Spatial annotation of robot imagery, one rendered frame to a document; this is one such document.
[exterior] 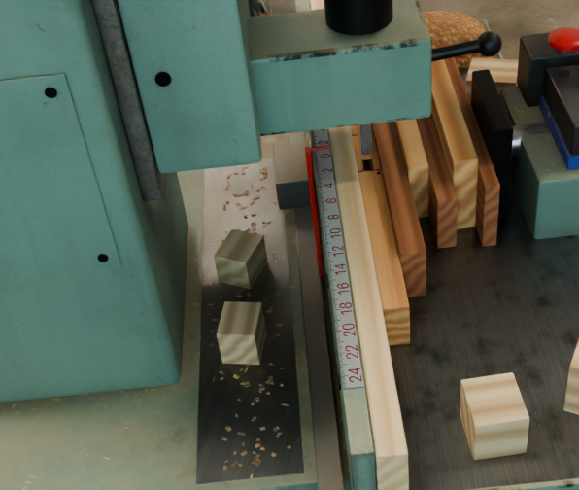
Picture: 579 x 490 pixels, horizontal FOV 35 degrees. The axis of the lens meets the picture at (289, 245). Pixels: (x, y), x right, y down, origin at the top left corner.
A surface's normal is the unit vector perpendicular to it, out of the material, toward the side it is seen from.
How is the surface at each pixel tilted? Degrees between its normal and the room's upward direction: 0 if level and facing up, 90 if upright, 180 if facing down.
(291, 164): 0
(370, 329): 0
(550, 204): 90
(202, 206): 0
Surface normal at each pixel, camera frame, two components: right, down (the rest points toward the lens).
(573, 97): -0.10, -0.74
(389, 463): 0.05, 0.66
